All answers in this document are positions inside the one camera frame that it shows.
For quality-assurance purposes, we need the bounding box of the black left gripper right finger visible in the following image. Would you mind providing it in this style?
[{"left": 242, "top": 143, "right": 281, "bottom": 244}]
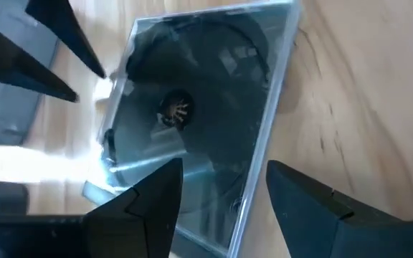
[{"left": 265, "top": 159, "right": 403, "bottom": 258}]

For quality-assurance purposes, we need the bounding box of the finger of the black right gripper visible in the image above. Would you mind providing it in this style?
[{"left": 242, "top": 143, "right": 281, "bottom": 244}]
[
  {"left": 0, "top": 27, "right": 80, "bottom": 103},
  {"left": 25, "top": 0, "right": 107, "bottom": 80}
]

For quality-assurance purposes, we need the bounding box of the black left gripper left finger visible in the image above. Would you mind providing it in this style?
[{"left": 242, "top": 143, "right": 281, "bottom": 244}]
[{"left": 83, "top": 157, "right": 184, "bottom": 258}]

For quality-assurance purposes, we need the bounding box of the black clear jewel case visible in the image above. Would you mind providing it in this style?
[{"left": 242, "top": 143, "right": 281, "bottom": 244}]
[{"left": 82, "top": 0, "right": 303, "bottom": 258}]

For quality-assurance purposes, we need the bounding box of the translucent gray plastic bin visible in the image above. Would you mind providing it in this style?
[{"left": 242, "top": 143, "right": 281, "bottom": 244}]
[{"left": 0, "top": 0, "right": 62, "bottom": 146}]

